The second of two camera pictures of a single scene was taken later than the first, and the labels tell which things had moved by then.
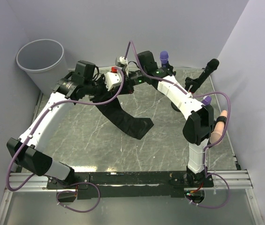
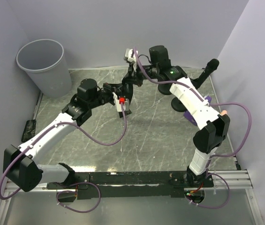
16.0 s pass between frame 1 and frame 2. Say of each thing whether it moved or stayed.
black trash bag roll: moved
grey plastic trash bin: stayed
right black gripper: stayed
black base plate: stayed
